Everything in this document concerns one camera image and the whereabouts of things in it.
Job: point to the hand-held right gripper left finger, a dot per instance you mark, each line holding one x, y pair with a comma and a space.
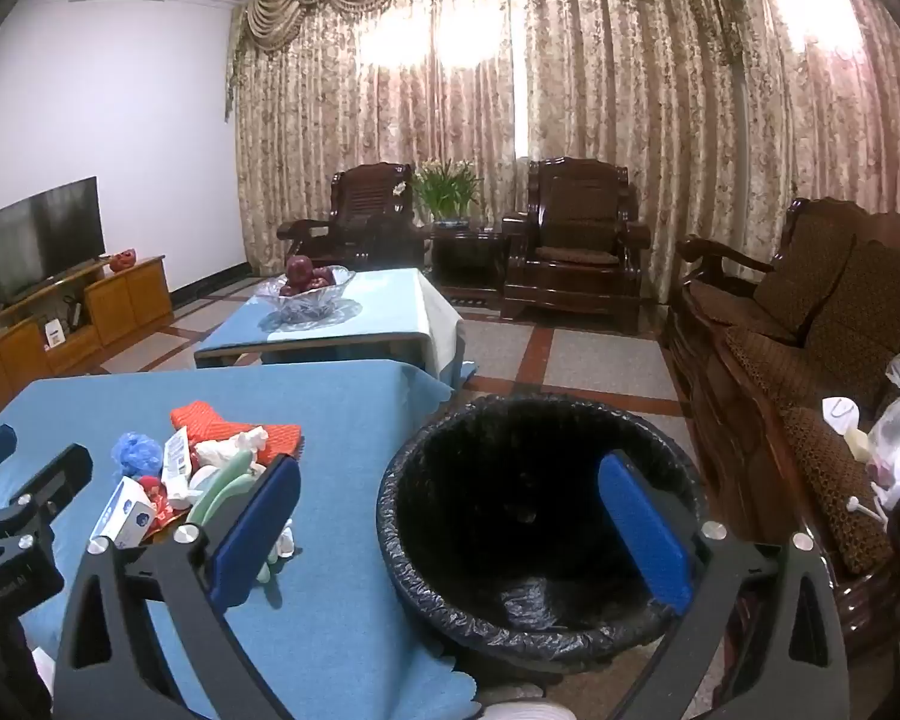
259, 532

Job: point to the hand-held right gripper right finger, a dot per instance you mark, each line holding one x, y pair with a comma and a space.
645, 532

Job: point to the small white plastic piece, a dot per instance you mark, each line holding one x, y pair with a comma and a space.
283, 540

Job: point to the pale green plastic piece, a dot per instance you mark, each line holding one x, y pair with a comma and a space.
225, 491

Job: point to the white and blue box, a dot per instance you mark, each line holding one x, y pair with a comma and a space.
124, 514

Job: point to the white plastic lid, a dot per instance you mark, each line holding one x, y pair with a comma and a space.
199, 481

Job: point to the blue plastic bundle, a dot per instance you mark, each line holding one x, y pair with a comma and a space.
136, 452

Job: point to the white tissue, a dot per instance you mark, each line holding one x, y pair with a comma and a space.
225, 450

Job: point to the orange foam net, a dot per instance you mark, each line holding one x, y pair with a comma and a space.
199, 420
281, 439

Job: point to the red plastic bag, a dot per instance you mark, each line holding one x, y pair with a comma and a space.
152, 490

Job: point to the printed white paper packet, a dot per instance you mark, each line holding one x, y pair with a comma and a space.
174, 457

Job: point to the black lined trash bin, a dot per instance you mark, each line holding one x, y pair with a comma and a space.
510, 480

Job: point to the small white box device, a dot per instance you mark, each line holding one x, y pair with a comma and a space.
54, 332

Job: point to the blue tablecloth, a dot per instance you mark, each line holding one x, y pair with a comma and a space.
390, 307
345, 427

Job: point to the dark wooden sofa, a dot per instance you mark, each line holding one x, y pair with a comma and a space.
720, 397

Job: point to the small black device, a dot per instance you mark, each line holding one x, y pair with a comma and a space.
75, 313

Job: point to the wooden TV cabinet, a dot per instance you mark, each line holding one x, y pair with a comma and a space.
120, 300

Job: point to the brown sofa seat cushion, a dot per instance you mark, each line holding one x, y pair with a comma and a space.
832, 480
787, 371
727, 307

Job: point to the black flat television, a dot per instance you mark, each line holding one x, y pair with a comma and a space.
41, 240

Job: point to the white round object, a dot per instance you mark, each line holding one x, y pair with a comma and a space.
517, 711

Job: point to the small white stick item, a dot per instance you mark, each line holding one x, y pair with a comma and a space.
866, 508

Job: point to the red ornament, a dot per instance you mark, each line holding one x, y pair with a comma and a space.
122, 260

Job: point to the white paper item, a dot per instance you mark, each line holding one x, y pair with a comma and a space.
840, 412

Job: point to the glass fruit bowl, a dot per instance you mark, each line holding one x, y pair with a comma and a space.
307, 304

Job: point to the red apple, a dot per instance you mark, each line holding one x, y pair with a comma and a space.
319, 282
298, 268
291, 289

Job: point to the brown sofa back cushion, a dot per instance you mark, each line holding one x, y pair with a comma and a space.
870, 307
802, 270

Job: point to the dark wooden side table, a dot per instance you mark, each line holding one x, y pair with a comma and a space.
465, 259

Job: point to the dark wooden cushioned armchair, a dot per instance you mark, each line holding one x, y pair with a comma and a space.
577, 195

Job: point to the dark wooden slatted armchair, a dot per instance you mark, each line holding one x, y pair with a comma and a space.
367, 202

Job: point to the potted green plant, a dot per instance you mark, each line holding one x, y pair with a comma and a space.
446, 191

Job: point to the beige floral curtains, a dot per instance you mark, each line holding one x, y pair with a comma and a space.
585, 90

